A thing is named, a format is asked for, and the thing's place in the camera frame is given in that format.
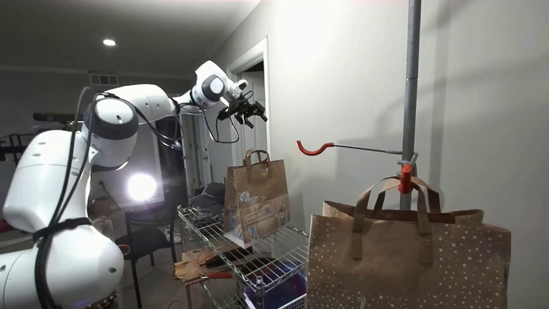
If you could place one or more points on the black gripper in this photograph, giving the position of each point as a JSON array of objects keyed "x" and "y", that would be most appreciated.
[{"x": 233, "y": 109}]

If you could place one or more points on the brown paper bag blue print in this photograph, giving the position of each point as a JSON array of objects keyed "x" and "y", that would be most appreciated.
[{"x": 258, "y": 198}]

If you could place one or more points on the dotted paper bag house print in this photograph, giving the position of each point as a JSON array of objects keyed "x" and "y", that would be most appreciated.
[{"x": 409, "y": 258}]

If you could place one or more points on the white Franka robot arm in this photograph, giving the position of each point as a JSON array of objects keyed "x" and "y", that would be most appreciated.
[{"x": 63, "y": 172}]

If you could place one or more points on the black background shelf unit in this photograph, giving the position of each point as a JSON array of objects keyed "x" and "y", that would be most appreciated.
[{"x": 11, "y": 147}]

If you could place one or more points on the white panel door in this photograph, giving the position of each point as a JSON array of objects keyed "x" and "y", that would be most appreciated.
[{"x": 258, "y": 138}]

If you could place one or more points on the dark grey fabric bundle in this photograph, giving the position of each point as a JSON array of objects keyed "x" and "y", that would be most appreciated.
[{"x": 209, "y": 198}]

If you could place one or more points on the black tall panel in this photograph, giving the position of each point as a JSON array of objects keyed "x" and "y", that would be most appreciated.
[{"x": 171, "y": 165}]

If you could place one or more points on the bright round lamp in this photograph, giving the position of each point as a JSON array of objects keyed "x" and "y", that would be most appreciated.
[{"x": 142, "y": 188}]

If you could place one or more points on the grey metal pole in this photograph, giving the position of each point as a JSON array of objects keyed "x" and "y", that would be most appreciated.
[{"x": 411, "y": 86}]

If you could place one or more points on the black chair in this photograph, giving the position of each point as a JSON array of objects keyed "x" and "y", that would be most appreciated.
[{"x": 147, "y": 234}]

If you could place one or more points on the recessed ceiling light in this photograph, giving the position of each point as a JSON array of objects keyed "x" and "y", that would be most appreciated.
[{"x": 109, "y": 42}]

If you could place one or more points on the short orange coated hook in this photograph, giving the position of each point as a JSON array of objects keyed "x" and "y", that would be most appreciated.
[{"x": 404, "y": 179}]

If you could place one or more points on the brown cardboard piece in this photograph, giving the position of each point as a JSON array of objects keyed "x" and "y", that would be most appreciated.
[{"x": 191, "y": 267}]

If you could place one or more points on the blue storage bin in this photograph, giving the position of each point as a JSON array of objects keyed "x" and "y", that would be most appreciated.
[{"x": 276, "y": 292}]

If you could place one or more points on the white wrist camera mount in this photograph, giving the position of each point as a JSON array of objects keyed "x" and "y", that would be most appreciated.
[{"x": 241, "y": 88}]

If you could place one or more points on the wall air vent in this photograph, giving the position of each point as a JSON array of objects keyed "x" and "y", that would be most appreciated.
[{"x": 104, "y": 78}]

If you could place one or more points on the black camera on bar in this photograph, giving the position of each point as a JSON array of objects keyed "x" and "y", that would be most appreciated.
[{"x": 52, "y": 117}]

